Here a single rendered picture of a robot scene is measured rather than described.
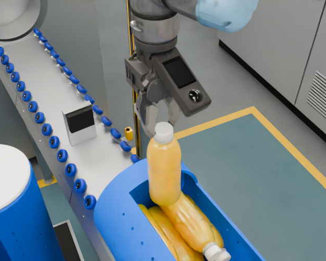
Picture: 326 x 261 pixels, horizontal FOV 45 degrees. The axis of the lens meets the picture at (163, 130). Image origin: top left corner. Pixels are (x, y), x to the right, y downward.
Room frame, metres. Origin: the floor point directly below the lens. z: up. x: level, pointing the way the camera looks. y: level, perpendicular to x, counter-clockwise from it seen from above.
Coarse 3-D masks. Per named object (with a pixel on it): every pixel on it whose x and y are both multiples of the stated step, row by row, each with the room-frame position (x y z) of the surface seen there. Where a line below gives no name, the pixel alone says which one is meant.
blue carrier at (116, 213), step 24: (144, 168) 0.61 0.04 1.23; (120, 192) 0.56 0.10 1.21; (144, 192) 0.64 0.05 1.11; (192, 192) 0.67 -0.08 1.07; (96, 216) 0.55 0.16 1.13; (120, 216) 0.51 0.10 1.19; (144, 216) 0.49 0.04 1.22; (216, 216) 0.58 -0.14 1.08; (120, 240) 0.47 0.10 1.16; (144, 240) 0.44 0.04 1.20; (240, 240) 0.50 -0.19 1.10
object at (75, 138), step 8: (80, 104) 1.03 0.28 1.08; (88, 104) 1.03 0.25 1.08; (64, 112) 0.99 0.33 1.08; (72, 112) 0.99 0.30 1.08; (80, 112) 0.99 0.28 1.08; (88, 112) 1.01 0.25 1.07; (64, 120) 0.99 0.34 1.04; (72, 120) 0.97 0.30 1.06; (80, 120) 0.99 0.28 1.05; (88, 120) 1.00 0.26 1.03; (72, 128) 0.97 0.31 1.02; (80, 128) 0.99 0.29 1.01; (88, 128) 1.02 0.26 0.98; (72, 136) 0.98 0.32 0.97; (80, 136) 1.00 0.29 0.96; (88, 136) 1.01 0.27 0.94; (72, 144) 0.98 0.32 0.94
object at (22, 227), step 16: (32, 176) 0.77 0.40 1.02; (32, 192) 0.73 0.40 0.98; (16, 208) 0.66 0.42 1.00; (32, 208) 0.71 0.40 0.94; (0, 224) 0.63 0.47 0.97; (16, 224) 0.65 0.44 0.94; (32, 224) 0.69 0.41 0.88; (48, 224) 0.76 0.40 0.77; (0, 240) 0.83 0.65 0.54; (16, 240) 0.64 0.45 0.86; (32, 240) 0.67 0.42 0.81; (48, 240) 0.72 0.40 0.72; (0, 256) 0.80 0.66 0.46; (16, 256) 0.63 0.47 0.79; (32, 256) 0.65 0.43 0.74; (48, 256) 0.70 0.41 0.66
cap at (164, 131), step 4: (156, 124) 0.56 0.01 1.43; (160, 124) 0.56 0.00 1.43; (164, 124) 0.56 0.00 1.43; (168, 124) 0.56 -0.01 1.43; (156, 128) 0.55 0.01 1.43; (160, 128) 0.55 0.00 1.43; (164, 128) 0.55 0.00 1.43; (168, 128) 0.55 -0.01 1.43; (172, 128) 0.55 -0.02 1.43; (156, 132) 0.54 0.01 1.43; (160, 132) 0.54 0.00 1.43; (164, 132) 0.54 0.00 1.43; (168, 132) 0.54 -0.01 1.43; (172, 132) 0.54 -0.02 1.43; (156, 136) 0.53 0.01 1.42; (160, 136) 0.53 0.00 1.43; (164, 136) 0.53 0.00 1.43; (168, 136) 0.53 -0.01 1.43; (160, 140) 0.53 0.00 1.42; (164, 140) 0.53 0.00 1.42
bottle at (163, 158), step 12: (156, 144) 0.53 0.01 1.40; (168, 144) 0.53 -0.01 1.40; (156, 156) 0.52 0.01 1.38; (168, 156) 0.52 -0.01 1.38; (180, 156) 0.54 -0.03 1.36; (156, 168) 0.51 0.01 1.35; (168, 168) 0.51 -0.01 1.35; (180, 168) 0.54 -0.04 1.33; (156, 180) 0.52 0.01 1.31; (168, 180) 0.51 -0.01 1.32; (180, 180) 0.54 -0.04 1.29; (156, 192) 0.52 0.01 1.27; (168, 192) 0.51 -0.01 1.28; (180, 192) 0.54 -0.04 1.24; (168, 204) 0.51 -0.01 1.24
